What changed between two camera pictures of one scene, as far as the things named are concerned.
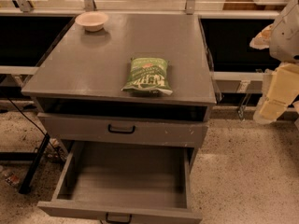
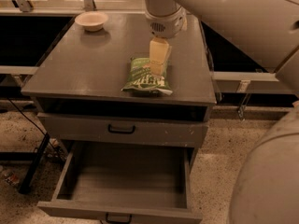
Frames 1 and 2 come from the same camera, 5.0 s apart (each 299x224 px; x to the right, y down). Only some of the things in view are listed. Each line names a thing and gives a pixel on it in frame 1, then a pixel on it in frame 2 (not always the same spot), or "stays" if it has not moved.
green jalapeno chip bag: (149, 75) stays
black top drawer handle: (121, 132) stays
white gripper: (286, 35) → (165, 26)
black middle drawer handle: (118, 221) stays
